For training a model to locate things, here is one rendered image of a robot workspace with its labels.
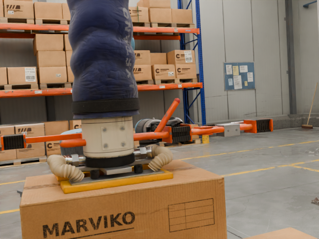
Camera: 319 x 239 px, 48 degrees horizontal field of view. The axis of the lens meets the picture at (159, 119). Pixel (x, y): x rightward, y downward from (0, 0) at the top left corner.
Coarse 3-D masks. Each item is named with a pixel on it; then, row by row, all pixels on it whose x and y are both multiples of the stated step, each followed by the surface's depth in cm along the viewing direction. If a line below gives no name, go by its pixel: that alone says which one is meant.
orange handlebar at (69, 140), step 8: (192, 128) 135; (200, 128) 131; (208, 128) 132; (216, 128) 133; (240, 128) 136; (248, 128) 138; (40, 136) 139; (48, 136) 139; (56, 136) 140; (64, 136) 141; (72, 136) 142; (80, 136) 143; (136, 136) 122; (144, 136) 123; (152, 136) 124; (160, 136) 125; (168, 136) 126; (64, 144) 114; (72, 144) 114; (80, 144) 115
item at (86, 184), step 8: (136, 168) 114; (96, 176) 109; (104, 176) 112; (112, 176) 112; (120, 176) 111; (128, 176) 111; (136, 176) 112; (144, 176) 111; (152, 176) 112; (160, 176) 113; (168, 176) 114; (64, 184) 107; (72, 184) 105; (80, 184) 105; (88, 184) 105; (96, 184) 106; (104, 184) 107; (112, 184) 108; (120, 184) 108; (128, 184) 109; (64, 192) 103; (72, 192) 103
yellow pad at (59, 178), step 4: (144, 164) 133; (148, 164) 133; (132, 168) 130; (144, 168) 131; (148, 168) 132; (84, 172) 124; (88, 172) 124; (100, 172) 125; (56, 176) 123; (84, 176) 123; (88, 176) 124; (60, 180) 121; (64, 180) 121
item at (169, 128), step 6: (168, 126) 126; (174, 126) 134; (180, 126) 135; (186, 126) 127; (174, 132) 125; (180, 132) 126; (186, 132) 127; (162, 138) 132; (168, 138) 127; (174, 138) 125; (180, 138) 126; (186, 138) 126
